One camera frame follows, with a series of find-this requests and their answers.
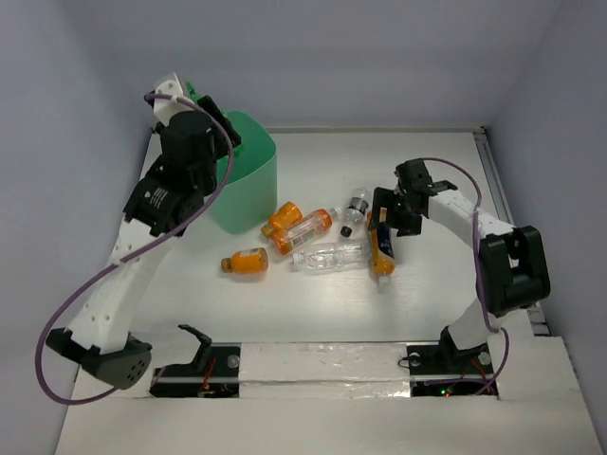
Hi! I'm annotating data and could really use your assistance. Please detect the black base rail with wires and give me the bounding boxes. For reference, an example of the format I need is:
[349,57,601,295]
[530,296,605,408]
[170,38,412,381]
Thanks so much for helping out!
[149,343,241,398]

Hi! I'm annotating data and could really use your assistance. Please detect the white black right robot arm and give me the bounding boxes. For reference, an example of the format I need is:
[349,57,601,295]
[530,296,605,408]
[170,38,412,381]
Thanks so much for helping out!
[369,157,551,372]

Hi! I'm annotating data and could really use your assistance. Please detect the clear bottle black cap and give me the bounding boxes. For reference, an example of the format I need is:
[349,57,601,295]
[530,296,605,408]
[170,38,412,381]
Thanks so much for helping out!
[340,187,370,238]

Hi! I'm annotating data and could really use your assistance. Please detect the small orange juice bottle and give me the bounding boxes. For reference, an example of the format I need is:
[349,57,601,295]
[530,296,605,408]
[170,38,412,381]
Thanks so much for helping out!
[220,247,268,275]

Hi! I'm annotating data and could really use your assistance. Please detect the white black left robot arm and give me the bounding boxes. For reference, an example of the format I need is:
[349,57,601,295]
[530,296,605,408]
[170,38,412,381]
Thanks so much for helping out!
[35,92,241,392]

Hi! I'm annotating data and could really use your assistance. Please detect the green Sprite plastic bottle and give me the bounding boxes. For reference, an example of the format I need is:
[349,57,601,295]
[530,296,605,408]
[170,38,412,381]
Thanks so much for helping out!
[186,82,200,102]

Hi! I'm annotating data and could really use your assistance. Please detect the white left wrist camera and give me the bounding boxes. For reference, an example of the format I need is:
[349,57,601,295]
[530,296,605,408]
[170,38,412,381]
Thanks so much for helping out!
[153,72,192,126]

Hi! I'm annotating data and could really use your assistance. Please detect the orange bottle by bin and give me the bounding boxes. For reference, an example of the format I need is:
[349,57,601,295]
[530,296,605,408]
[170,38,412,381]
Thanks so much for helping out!
[261,202,303,238]

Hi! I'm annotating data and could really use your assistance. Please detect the clear bottle blue white cap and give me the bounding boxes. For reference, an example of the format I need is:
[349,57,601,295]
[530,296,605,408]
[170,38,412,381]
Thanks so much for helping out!
[291,239,371,274]

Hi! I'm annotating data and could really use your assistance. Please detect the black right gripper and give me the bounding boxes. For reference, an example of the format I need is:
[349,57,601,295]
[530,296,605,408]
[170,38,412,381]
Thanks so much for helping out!
[367,186,422,236]

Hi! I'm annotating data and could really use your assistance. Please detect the green plastic bin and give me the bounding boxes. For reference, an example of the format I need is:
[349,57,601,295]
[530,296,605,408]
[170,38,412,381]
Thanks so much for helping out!
[210,111,278,234]

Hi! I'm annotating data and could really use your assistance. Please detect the silver taped base strip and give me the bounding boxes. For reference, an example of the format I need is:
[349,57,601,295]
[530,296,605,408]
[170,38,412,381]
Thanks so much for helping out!
[238,342,411,399]

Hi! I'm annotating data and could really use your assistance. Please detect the clear bottle orange flower label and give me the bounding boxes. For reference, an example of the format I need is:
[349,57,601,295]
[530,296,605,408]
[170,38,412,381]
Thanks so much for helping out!
[271,208,341,256]

